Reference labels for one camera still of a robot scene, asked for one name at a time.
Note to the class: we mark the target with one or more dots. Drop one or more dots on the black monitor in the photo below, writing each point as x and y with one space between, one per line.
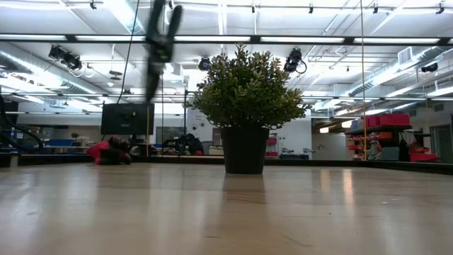
127 118

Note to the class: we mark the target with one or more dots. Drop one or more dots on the red wall bins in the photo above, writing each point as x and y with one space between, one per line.
272 141

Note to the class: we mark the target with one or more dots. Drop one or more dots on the black ceiling camera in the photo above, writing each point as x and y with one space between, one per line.
67 58
204 63
429 67
293 60

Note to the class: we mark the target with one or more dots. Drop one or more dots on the shelf with red bins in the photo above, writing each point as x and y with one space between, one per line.
387 120

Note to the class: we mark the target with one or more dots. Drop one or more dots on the red and black garden gloves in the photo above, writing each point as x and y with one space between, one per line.
102 150

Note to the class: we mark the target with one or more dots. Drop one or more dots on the black overhead frame bar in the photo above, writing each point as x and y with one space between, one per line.
283 39

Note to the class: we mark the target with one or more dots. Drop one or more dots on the red storage bin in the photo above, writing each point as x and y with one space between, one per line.
423 157

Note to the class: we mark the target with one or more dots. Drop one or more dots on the green plant in black pot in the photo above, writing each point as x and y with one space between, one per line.
244 148

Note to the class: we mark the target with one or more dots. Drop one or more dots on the black background robot equipment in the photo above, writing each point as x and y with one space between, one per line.
187 143

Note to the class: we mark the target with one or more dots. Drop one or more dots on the black aluminium table frame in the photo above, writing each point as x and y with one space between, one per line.
354 163

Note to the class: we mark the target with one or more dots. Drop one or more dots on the green pruning shears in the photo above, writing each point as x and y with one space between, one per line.
160 49

